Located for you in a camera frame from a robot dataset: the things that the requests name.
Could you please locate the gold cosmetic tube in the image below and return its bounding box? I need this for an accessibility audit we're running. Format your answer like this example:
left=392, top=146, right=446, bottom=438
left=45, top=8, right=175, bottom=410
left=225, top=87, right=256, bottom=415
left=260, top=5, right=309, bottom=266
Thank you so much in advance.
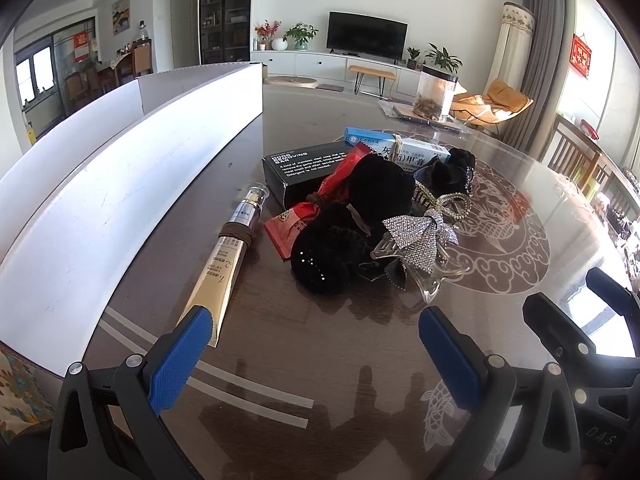
left=180, top=183, right=269, bottom=348

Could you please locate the gold pearl hair claw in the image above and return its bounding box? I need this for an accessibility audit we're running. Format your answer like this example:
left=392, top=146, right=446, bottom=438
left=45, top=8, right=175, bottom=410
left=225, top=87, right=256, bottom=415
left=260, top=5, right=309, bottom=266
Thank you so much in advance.
left=413, top=181, right=472, bottom=221

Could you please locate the rhinestone bow hair clip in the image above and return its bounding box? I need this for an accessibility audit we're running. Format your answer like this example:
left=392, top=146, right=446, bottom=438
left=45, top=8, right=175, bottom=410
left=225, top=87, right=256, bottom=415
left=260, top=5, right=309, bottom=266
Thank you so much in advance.
left=370, top=209, right=470, bottom=304

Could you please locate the black fuzzy hair clip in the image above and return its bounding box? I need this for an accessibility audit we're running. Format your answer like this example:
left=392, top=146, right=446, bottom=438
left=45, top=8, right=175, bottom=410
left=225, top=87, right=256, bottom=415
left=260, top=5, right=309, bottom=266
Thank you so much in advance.
left=413, top=148, right=476, bottom=198

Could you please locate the blue white ointment box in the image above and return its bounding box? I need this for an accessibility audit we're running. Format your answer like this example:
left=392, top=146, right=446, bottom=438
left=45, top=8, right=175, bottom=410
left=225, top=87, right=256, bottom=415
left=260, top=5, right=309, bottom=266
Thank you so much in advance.
left=344, top=127, right=450, bottom=172

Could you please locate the red foil packet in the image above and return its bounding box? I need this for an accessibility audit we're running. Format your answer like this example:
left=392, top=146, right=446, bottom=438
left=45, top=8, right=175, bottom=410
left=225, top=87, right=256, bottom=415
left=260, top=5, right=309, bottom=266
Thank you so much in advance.
left=265, top=143, right=372, bottom=260

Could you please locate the black rectangular box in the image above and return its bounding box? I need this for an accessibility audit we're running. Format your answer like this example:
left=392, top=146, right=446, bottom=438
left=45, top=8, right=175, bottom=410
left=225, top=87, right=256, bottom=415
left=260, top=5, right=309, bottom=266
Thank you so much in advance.
left=262, top=142, right=352, bottom=209

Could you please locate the floral cushion chair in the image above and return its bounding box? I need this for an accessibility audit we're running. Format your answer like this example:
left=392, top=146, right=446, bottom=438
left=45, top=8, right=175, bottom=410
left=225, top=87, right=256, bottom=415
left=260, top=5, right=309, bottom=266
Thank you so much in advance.
left=0, top=351, right=53, bottom=444

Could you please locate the orange lounge chair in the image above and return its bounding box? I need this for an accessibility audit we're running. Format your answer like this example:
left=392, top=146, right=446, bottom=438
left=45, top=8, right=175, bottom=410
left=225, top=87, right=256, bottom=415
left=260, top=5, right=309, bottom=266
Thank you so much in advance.
left=450, top=79, right=533, bottom=128

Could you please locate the white cardboard box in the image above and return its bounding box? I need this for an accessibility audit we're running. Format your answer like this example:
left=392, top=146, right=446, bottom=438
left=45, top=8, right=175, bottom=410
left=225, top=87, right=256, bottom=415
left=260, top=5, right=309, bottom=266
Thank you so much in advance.
left=1, top=63, right=262, bottom=375

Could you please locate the clear jar on tray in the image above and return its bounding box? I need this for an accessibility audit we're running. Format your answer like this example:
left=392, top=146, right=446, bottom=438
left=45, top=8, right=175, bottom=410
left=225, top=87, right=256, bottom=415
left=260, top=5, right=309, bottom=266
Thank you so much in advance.
left=392, top=66, right=466, bottom=124

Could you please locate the wooden bench stool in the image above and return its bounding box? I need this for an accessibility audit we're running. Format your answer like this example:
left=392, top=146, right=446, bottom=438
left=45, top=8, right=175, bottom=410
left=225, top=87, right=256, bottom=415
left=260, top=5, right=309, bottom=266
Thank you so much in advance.
left=347, top=65, right=397, bottom=100

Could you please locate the white tv cabinet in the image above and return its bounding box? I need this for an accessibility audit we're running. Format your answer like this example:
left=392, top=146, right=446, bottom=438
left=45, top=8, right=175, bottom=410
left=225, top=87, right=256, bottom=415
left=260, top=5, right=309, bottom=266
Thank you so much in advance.
left=250, top=50, right=409, bottom=100

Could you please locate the dining table with chairs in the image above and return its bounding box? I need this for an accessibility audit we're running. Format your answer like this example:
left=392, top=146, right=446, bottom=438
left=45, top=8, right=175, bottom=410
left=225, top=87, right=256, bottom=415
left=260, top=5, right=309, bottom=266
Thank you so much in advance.
left=64, top=39, right=153, bottom=108

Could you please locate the black flat television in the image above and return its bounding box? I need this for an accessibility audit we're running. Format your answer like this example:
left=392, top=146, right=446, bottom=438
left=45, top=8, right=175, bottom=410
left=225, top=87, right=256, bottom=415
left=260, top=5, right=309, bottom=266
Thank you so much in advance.
left=326, top=11, right=408, bottom=60

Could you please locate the green potted plant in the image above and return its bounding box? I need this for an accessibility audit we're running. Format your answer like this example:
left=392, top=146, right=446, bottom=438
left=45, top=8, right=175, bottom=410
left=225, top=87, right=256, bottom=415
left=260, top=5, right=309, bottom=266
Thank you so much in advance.
left=284, top=22, right=319, bottom=50

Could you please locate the red flower vase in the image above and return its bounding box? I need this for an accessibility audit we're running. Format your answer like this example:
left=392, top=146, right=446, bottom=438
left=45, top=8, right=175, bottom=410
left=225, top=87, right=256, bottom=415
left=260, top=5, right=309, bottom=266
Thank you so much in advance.
left=254, top=20, right=281, bottom=51

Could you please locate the dark display cabinet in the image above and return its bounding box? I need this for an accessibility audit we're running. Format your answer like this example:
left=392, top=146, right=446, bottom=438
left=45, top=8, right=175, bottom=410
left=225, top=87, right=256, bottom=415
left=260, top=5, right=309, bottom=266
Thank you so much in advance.
left=198, top=0, right=250, bottom=64

